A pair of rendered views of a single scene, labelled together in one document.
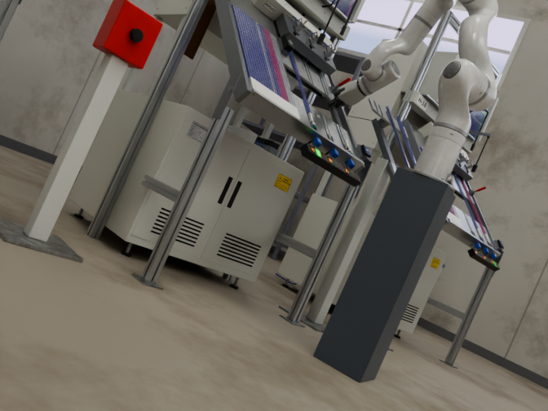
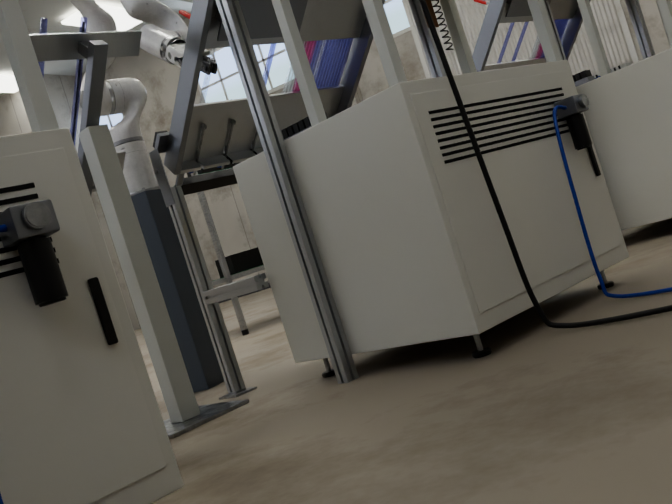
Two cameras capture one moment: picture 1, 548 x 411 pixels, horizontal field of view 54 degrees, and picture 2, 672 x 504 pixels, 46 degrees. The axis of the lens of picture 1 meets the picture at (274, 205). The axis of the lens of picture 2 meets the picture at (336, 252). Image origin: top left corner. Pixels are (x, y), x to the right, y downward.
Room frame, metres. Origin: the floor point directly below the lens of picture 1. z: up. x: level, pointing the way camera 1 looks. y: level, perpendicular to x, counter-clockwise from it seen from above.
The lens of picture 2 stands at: (4.66, 0.12, 0.33)
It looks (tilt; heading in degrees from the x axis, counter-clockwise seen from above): 1 degrees down; 180
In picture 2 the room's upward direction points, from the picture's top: 18 degrees counter-clockwise
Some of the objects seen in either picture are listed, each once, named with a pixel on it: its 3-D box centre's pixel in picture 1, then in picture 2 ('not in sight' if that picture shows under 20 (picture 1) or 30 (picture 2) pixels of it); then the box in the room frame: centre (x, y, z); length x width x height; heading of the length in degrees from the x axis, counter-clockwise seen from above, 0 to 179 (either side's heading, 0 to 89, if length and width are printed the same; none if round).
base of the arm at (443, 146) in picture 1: (438, 157); (135, 171); (1.86, -0.45, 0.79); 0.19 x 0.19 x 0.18
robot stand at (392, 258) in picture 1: (386, 274); (174, 291); (1.86, -0.45, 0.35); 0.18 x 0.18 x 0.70; 61
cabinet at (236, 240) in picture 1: (183, 191); (433, 222); (2.50, 0.41, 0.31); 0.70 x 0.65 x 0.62; 132
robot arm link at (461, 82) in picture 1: (457, 97); (125, 111); (1.84, -0.42, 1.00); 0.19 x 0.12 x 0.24; 126
